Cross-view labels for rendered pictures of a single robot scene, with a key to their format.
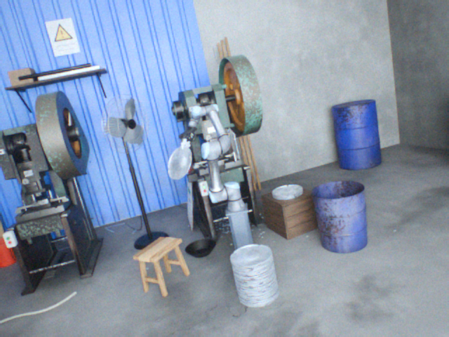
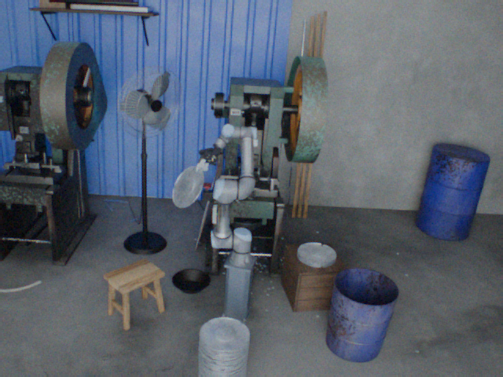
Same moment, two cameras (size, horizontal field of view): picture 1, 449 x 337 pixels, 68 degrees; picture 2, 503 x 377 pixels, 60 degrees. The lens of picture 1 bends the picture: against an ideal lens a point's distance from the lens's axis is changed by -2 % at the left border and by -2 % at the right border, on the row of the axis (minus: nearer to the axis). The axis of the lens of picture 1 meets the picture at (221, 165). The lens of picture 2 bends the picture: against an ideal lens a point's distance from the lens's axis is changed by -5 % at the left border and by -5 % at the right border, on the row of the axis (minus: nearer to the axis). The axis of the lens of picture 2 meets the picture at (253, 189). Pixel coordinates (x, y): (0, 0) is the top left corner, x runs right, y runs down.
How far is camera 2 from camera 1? 0.75 m
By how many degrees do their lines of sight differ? 12
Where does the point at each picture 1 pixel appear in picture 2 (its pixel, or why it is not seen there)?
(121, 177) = (139, 147)
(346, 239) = (351, 346)
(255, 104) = (313, 135)
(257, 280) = (219, 366)
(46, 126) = (50, 90)
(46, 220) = (30, 191)
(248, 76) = (316, 96)
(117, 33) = not seen: outside the picture
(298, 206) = (320, 280)
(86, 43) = not seen: outside the picture
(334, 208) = (350, 310)
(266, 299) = not seen: outside the picture
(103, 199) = (112, 166)
